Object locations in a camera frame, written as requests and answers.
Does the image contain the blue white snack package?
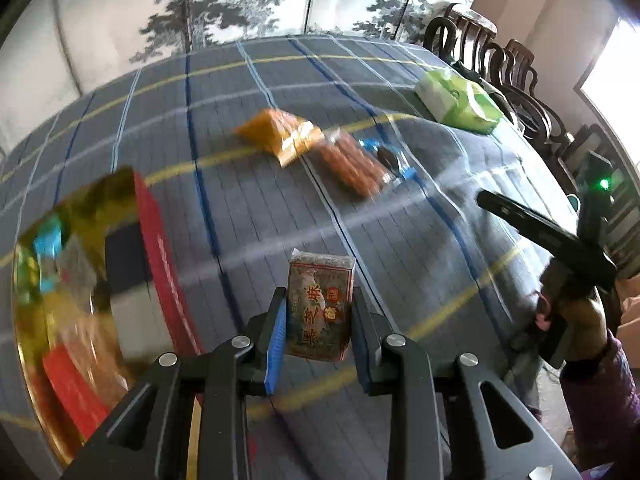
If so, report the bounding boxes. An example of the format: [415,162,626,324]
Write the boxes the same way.
[105,222,174,363]

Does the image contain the gold red toffee tin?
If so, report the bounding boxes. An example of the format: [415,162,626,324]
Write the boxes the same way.
[12,167,203,467]

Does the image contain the teal blue snack packet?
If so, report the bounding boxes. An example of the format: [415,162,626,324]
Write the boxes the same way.
[32,214,63,295]

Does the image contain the red snack packet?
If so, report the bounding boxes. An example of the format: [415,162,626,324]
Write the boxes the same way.
[42,344,110,440]

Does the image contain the blue cookie packet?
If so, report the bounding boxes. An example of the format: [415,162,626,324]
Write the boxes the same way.
[359,139,416,180]

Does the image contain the painted folding screen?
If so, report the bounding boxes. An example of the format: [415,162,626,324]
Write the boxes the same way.
[1,0,473,153]

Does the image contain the plaid grey blue tablecloth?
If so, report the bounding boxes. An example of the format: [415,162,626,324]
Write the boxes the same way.
[1,36,575,479]

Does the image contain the dark wooden chair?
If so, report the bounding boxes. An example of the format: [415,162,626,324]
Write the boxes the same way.
[422,3,506,89]
[485,39,574,159]

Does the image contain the reddish nut brittle packet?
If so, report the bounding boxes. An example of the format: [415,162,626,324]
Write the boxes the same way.
[316,129,395,198]

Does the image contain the orange snack bag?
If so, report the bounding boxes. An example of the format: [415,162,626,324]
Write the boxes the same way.
[235,108,326,167]

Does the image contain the purple sleeve forearm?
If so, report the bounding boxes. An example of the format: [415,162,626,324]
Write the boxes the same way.
[560,335,639,470]

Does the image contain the person's right hand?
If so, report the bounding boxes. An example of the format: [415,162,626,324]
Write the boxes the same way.
[535,286,608,364]

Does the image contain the brown candy block packet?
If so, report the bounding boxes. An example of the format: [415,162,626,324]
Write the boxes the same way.
[286,249,356,362]

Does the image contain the green tissue pack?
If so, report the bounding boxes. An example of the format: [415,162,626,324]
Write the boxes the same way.
[414,66,504,134]

